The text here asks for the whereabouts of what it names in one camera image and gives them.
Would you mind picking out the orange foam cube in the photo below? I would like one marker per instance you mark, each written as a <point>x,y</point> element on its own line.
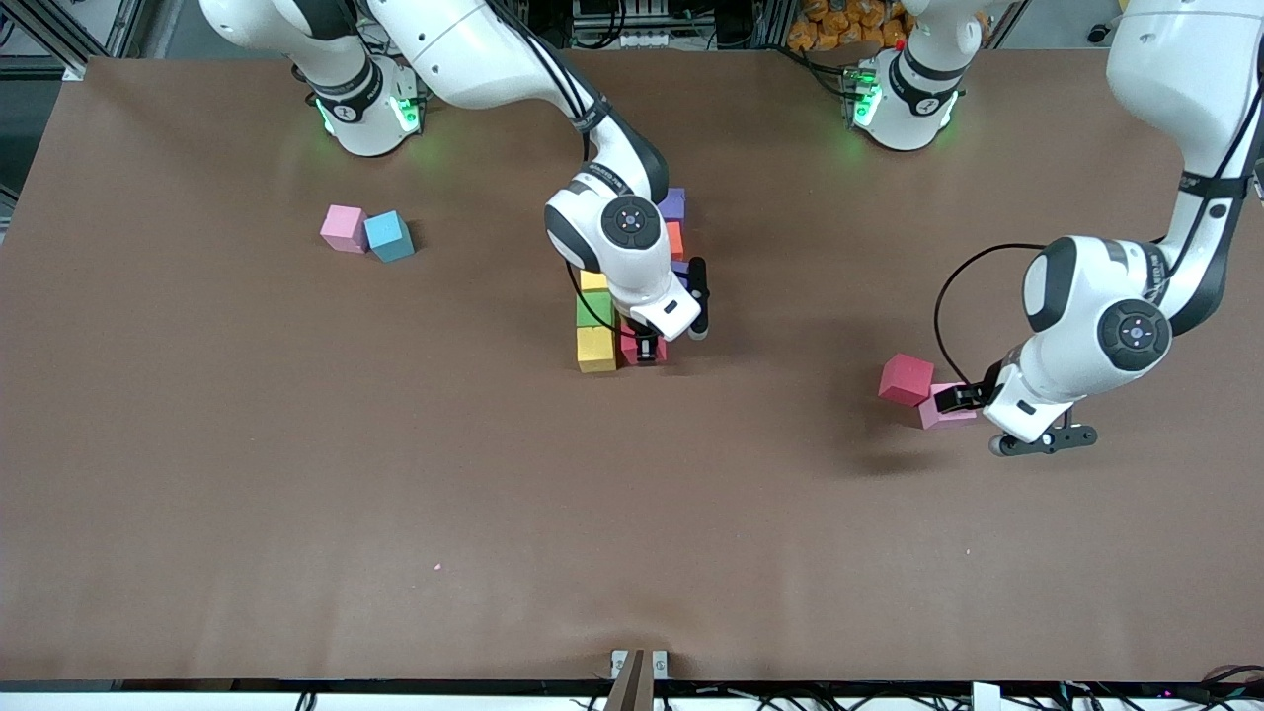
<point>675,240</point>

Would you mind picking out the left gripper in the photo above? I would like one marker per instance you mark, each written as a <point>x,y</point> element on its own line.
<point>969,397</point>

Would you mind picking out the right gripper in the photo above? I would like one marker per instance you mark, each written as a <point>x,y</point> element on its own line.
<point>647,345</point>

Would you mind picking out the pink foam cube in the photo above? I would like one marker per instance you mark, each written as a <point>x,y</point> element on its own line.
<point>943,413</point>
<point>344,228</point>

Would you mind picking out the green foam cube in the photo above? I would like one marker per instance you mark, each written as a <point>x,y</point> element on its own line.
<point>592,310</point>

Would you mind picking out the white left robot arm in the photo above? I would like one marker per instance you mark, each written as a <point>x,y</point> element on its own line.
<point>1096,306</point>

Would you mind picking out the red foam cube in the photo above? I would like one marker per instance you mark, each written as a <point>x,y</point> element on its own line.
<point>906,379</point>
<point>628,351</point>

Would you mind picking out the orange snack bags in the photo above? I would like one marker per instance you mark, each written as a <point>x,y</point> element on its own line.
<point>839,30</point>

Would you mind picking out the purple foam cube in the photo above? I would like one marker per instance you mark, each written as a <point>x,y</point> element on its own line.
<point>674,204</point>
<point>681,269</point>

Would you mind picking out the white electrical device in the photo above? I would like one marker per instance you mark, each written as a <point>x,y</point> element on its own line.
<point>622,39</point>

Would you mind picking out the yellow foam cube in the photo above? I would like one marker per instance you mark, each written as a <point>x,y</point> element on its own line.
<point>595,349</point>
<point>592,280</point>

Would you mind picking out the metal camera pole bracket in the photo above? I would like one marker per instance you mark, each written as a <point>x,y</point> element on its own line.
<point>639,681</point>

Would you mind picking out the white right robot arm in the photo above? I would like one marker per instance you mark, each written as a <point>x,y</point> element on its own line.
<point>602,227</point>

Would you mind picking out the aluminium frame profile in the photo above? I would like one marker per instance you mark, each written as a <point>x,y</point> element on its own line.
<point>75,72</point>

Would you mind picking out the blue foam cube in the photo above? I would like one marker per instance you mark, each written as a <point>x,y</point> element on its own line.
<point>389,236</point>

